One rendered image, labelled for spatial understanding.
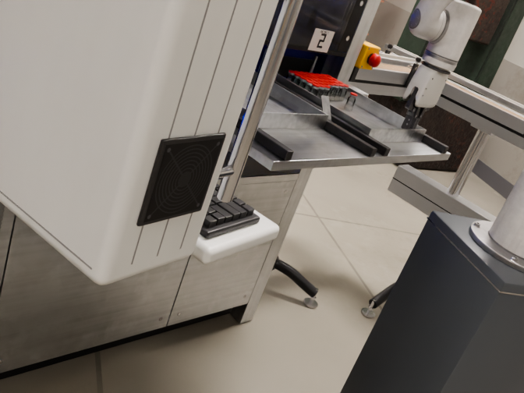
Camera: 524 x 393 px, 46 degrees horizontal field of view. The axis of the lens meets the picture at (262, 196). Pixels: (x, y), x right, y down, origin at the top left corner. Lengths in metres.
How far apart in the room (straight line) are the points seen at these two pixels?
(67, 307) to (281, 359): 0.81
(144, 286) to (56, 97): 1.04
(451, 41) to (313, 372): 1.16
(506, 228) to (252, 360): 1.10
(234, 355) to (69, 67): 1.46
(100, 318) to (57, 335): 0.12
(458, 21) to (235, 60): 0.90
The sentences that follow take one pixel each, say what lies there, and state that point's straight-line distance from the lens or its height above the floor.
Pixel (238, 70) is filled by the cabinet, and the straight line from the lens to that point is 0.76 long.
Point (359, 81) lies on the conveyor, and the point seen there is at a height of 0.88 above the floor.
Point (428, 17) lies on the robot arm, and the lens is 1.53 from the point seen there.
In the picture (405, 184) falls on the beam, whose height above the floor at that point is 0.49.
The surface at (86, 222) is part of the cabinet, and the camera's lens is 0.77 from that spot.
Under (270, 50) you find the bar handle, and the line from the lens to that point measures 0.84.
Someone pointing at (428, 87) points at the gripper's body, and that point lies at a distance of 1.59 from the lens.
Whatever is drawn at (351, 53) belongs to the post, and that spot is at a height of 1.00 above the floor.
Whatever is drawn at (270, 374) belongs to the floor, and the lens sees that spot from 2.07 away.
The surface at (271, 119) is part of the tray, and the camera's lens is 1.30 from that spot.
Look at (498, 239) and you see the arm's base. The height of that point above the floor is 0.88.
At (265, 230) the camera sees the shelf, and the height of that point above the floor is 0.80.
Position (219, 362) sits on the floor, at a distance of 2.03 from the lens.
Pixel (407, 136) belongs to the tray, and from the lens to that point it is 1.63.
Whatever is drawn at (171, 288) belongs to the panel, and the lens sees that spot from 1.84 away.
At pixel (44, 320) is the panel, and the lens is 1.64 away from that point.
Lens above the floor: 1.26
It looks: 23 degrees down
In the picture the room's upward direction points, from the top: 21 degrees clockwise
